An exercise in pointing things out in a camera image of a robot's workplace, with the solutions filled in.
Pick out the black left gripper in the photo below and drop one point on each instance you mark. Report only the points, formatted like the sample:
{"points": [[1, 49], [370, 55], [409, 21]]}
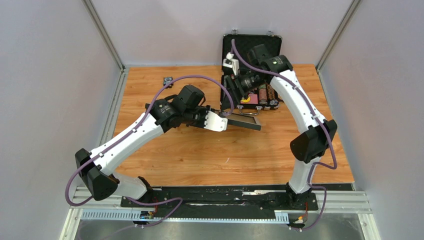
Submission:
{"points": [[201, 125]]}

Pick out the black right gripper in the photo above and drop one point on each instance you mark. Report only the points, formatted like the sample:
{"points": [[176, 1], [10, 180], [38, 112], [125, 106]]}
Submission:
{"points": [[231, 96]]}

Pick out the light wooden picture frame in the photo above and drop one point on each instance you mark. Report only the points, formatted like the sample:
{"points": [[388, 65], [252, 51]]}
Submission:
{"points": [[244, 121]]}

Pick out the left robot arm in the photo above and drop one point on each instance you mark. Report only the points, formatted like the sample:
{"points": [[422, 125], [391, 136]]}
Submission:
{"points": [[99, 174]]}

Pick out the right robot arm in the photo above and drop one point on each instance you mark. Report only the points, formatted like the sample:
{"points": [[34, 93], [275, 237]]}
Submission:
{"points": [[316, 133]]}

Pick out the yellow poker chip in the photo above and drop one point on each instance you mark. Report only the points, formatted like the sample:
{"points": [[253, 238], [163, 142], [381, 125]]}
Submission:
{"points": [[245, 100]]}

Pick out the red playing card deck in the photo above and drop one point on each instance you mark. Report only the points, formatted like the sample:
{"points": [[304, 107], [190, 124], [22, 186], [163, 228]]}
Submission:
{"points": [[253, 99]]}

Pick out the green poker chip column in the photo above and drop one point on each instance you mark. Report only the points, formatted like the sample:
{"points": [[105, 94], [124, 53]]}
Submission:
{"points": [[262, 94]]}

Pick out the black poker chip case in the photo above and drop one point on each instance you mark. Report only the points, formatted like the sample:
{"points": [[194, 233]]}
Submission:
{"points": [[244, 44]]}

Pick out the orange brown chip column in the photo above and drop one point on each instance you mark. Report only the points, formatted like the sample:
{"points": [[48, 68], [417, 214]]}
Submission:
{"points": [[271, 95]]}

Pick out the small blue owl toy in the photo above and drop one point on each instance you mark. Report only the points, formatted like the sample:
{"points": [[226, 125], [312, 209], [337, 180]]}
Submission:
{"points": [[168, 82]]}

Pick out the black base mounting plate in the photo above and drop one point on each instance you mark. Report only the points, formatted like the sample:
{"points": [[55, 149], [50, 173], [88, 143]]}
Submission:
{"points": [[229, 201]]}

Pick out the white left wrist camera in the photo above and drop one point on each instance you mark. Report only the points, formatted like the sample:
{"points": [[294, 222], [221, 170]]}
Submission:
{"points": [[214, 122]]}

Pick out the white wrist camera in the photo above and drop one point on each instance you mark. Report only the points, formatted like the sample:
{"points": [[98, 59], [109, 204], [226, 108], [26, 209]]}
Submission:
{"points": [[231, 62], [214, 122]]}

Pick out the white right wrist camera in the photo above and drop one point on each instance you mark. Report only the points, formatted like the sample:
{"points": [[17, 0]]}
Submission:
{"points": [[231, 62]]}

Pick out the aluminium front rail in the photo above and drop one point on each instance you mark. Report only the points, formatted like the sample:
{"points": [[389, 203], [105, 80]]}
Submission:
{"points": [[333, 202]]}

